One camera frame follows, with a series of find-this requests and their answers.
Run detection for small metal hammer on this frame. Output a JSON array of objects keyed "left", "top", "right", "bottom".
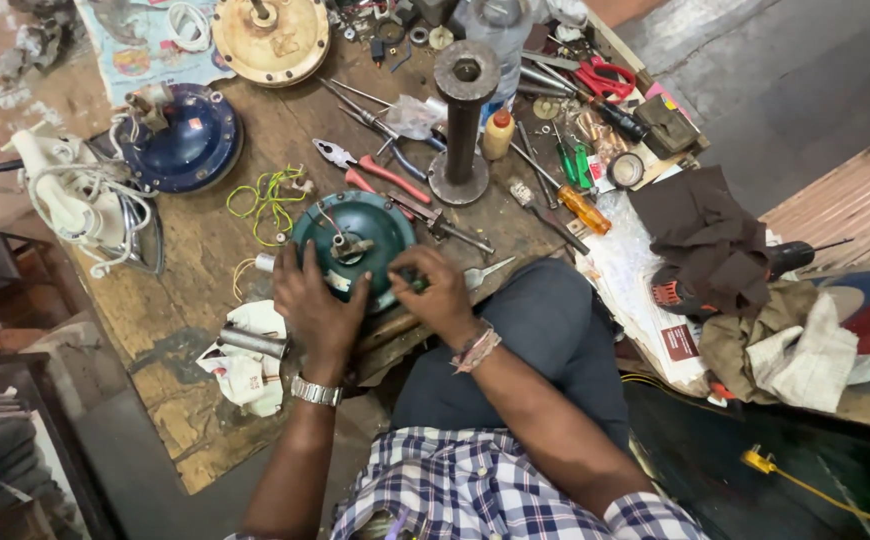
[{"left": 507, "top": 177, "right": 593, "bottom": 258}]

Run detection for red handled scissors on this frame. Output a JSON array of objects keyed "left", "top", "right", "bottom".
[{"left": 570, "top": 55, "right": 638, "bottom": 105}]

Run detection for person's right hand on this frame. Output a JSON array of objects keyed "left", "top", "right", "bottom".
[{"left": 387, "top": 244, "right": 485, "bottom": 351}]

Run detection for green fan motor housing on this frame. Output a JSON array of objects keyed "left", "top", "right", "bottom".
[{"left": 290, "top": 190, "right": 419, "bottom": 315}]

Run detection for dark brown cloth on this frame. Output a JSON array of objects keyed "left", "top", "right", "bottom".
[{"left": 627, "top": 164, "right": 775, "bottom": 317}]

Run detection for yellow green wire bundle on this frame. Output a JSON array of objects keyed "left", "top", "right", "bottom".
[{"left": 225, "top": 165, "right": 310, "bottom": 249}]

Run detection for yellow plug with cable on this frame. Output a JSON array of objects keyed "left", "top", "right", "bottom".
[{"left": 739, "top": 443, "right": 870, "bottom": 536}]

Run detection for silver wristwatch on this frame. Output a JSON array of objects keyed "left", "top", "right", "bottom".
[{"left": 289, "top": 372, "right": 345, "bottom": 409}]

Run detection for white electric iron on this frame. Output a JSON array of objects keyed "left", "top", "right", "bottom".
[{"left": 0, "top": 122, "right": 167, "bottom": 279}]

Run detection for plastic wrapped paper stack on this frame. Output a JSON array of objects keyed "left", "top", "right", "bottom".
[{"left": 576, "top": 190, "right": 711, "bottom": 388}]

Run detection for black orange power drill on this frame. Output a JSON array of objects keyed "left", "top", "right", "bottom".
[{"left": 648, "top": 237, "right": 855, "bottom": 317}]

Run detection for cream fan motor housing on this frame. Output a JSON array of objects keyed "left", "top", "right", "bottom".
[{"left": 210, "top": 0, "right": 332, "bottom": 89}]

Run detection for corrugated metal sheet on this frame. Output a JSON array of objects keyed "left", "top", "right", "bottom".
[{"left": 757, "top": 118, "right": 870, "bottom": 273}]

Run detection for printed paper sheet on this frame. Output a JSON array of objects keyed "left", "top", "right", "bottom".
[{"left": 73, "top": 0, "right": 238, "bottom": 107}]

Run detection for clear plastic water bottle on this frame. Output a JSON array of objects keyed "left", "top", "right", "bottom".
[{"left": 453, "top": 0, "right": 540, "bottom": 127}]

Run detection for white capacitor with wires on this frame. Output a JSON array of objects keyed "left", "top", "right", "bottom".
[{"left": 231, "top": 252, "right": 278, "bottom": 303}]

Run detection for blue fan motor housing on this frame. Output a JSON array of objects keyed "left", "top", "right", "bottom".
[{"left": 114, "top": 82, "right": 246, "bottom": 195}]

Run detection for grey trousers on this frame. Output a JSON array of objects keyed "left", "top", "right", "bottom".
[{"left": 389, "top": 257, "right": 632, "bottom": 453}]

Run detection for white coiled cable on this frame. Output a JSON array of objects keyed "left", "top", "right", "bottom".
[{"left": 166, "top": 1, "right": 213, "bottom": 54}]

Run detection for thread wrist bracelet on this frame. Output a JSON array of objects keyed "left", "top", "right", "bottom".
[{"left": 449, "top": 320, "right": 504, "bottom": 375}]

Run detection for person's left hand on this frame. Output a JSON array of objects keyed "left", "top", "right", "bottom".
[{"left": 271, "top": 240, "right": 373, "bottom": 378}]

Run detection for rusty iron pipe stand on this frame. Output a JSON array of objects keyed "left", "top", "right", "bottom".
[{"left": 426, "top": 39, "right": 503, "bottom": 207}]

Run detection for red handled pliers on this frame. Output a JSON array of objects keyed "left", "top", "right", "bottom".
[{"left": 312, "top": 138, "right": 434, "bottom": 207}]

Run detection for cream bottle orange cap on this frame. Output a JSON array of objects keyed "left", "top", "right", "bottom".
[{"left": 480, "top": 108, "right": 517, "bottom": 162}]

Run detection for wooden furniture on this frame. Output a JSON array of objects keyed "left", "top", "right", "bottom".
[{"left": 0, "top": 231, "right": 129, "bottom": 540}]

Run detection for silver metal tool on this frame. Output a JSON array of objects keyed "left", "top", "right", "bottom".
[{"left": 464, "top": 256, "right": 517, "bottom": 291}]

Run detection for heap of grey debris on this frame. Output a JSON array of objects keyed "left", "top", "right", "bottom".
[{"left": 0, "top": 0, "right": 82, "bottom": 85}]

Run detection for clear plastic bag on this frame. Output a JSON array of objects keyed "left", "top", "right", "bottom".
[{"left": 384, "top": 93, "right": 449, "bottom": 143}]

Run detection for roll of tape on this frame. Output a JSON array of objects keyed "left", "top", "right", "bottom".
[{"left": 605, "top": 151, "right": 647, "bottom": 191}]

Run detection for wooden handle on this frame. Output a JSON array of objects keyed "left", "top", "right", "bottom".
[{"left": 351, "top": 309, "right": 423, "bottom": 355}]

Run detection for white cloth bag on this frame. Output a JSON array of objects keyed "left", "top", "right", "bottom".
[{"left": 195, "top": 299, "right": 291, "bottom": 419}]

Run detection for orange handled screwdriver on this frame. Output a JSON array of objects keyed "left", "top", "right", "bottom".
[{"left": 509, "top": 141, "right": 614, "bottom": 237}]

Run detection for heap of beige cloths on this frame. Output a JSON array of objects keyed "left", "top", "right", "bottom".
[{"left": 696, "top": 279, "right": 870, "bottom": 414}]

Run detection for black handled screwdriver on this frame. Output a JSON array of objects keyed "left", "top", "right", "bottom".
[{"left": 534, "top": 60, "right": 651, "bottom": 145}]

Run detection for green handled screwdriver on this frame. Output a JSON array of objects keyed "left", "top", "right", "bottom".
[{"left": 550, "top": 122, "right": 595, "bottom": 190}]

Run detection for metal bearing puller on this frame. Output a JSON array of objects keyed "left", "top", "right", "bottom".
[{"left": 387, "top": 190, "right": 497, "bottom": 257}]

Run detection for grey metal pipe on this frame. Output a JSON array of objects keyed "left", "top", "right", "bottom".
[{"left": 216, "top": 324, "right": 291, "bottom": 362}]

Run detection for dark green pouch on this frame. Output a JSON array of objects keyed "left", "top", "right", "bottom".
[{"left": 633, "top": 93, "right": 703, "bottom": 161}]

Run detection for blue handled pliers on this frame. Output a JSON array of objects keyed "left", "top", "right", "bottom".
[{"left": 336, "top": 103, "right": 449, "bottom": 183}]

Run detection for plaid shirt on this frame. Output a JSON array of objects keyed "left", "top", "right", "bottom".
[{"left": 223, "top": 426, "right": 711, "bottom": 540}]

